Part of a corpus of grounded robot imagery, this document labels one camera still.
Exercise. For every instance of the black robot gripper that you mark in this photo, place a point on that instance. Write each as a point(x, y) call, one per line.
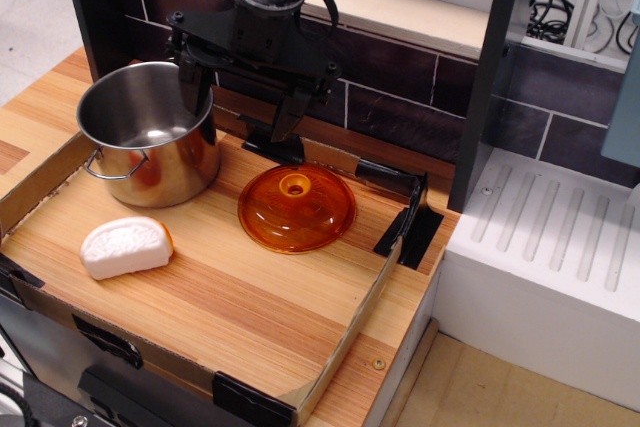
point(261, 41)

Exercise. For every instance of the brass screw in table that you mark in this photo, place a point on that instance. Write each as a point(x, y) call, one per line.
point(378, 364)

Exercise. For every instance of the white orange plastic food slice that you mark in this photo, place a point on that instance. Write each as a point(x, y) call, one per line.
point(126, 245)

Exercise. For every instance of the cardboard fence with black tape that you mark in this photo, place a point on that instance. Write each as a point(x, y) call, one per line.
point(300, 328)

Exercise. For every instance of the stainless steel pot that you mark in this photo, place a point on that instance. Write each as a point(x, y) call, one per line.
point(149, 149)

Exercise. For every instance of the teal box edge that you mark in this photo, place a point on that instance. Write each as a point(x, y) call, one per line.
point(622, 138)

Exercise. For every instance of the white sink drainboard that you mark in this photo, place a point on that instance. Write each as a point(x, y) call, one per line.
point(542, 271)

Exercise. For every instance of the orange transparent pot lid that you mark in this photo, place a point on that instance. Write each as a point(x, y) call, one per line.
point(296, 208)

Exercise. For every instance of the dark vertical cabinet post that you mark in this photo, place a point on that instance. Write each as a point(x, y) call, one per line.
point(506, 29)

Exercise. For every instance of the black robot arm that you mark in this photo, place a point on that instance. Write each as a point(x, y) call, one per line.
point(262, 41)

